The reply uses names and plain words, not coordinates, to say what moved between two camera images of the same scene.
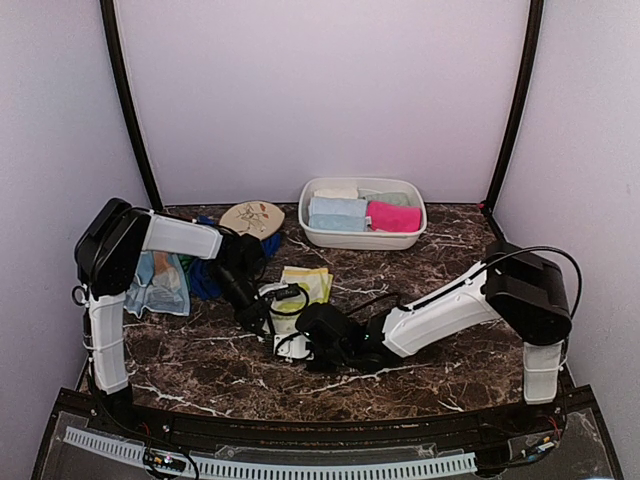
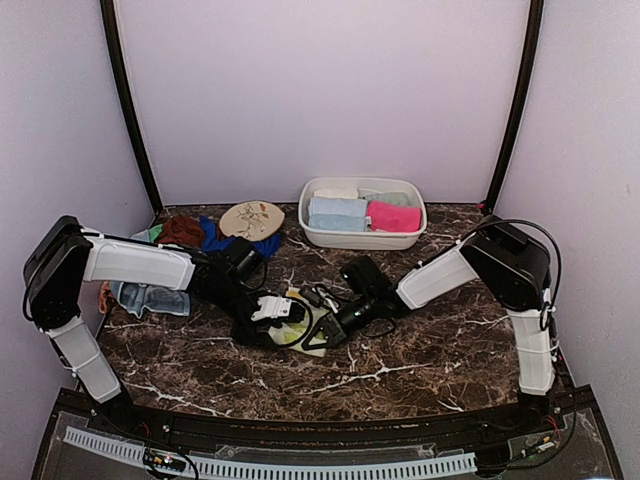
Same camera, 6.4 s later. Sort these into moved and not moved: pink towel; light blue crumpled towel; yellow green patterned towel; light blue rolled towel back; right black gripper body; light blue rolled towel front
Moved: yellow green patterned towel; right black gripper body
Not moved: pink towel; light blue rolled towel front; light blue crumpled towel; light blue rolled towel back
